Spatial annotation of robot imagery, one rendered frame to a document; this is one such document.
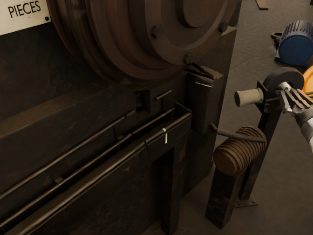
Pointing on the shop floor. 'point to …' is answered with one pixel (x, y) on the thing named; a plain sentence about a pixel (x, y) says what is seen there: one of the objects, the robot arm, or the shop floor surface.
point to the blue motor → (296, 44)
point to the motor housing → (231, 173)
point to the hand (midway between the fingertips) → (283, 85)
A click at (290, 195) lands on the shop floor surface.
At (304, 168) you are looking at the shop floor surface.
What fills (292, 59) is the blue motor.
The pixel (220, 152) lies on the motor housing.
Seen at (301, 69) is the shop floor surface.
